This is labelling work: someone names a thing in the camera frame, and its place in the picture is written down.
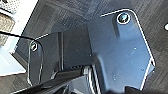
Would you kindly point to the grey robot torso limb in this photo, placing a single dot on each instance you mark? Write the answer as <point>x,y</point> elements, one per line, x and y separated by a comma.
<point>66,81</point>

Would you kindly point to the small round base fitting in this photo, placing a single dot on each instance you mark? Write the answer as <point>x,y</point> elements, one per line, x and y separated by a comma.
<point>33,46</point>

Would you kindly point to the white wardrobe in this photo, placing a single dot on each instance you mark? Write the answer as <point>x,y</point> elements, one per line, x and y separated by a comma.
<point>23,20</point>

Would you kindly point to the woven storage basket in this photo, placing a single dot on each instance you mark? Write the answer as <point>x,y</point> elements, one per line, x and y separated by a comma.
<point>5,26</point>

